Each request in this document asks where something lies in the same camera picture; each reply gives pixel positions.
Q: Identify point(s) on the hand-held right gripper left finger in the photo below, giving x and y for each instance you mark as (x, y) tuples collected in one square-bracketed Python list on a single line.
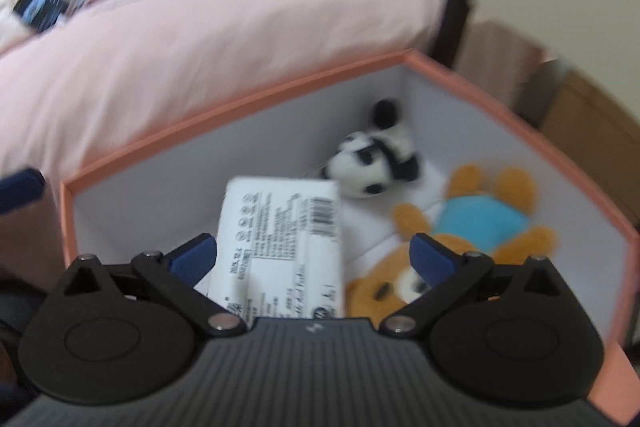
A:
[(194, 258)]

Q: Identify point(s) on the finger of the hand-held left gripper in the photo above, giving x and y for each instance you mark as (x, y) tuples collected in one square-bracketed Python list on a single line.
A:
[(22, 189)]

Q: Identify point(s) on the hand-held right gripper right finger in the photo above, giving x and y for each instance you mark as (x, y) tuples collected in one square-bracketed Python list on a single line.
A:
[(429, 260)]

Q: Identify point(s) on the white printed packet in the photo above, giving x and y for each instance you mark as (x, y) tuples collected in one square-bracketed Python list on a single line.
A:
[(280, 247)]

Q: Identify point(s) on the pink cardboard box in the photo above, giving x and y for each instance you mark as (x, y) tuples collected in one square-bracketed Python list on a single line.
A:
[(500, 122)]

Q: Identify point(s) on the brown bear plush toy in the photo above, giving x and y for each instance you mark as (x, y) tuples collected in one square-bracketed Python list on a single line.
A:
[(480, 222)]

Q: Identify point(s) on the panda plush toy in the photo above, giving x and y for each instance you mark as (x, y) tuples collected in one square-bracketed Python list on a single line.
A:
[(372, 154)]

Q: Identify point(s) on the dark blue flat object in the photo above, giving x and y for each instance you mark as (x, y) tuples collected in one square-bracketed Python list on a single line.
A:
[(39, 7)]

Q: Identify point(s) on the brown cardboard box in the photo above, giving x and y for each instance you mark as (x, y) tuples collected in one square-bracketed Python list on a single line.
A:
[(592, 132)]

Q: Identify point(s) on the pink blanket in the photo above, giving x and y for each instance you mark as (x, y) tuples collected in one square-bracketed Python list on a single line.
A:
[(225, 32)]

